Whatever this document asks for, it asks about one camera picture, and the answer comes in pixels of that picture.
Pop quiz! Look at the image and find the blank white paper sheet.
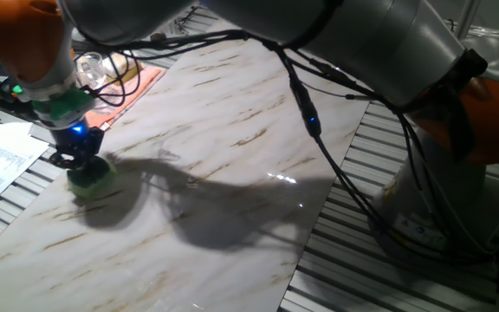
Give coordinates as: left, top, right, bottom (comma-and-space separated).
0, 120, 35, 136

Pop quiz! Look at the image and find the black cable with inline connector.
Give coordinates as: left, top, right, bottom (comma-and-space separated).
270, 38, 499, 265

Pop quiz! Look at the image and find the aluminium frame beam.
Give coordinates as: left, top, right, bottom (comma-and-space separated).
453, 0, 483, 40

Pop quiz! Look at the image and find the clear glass beaker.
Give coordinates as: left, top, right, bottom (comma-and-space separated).
75, 51, 110, 90

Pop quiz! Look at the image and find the orange striped cloth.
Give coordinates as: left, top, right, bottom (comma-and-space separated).
82, 64, 167, 131

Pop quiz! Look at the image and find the green sponge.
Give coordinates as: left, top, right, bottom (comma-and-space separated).
66, 155, 119, 200

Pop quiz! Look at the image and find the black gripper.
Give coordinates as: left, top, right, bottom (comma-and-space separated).
49, 123, 106, 171

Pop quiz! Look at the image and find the black wrist cable bundle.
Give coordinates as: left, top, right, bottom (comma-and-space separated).
74, 28, 285, 108

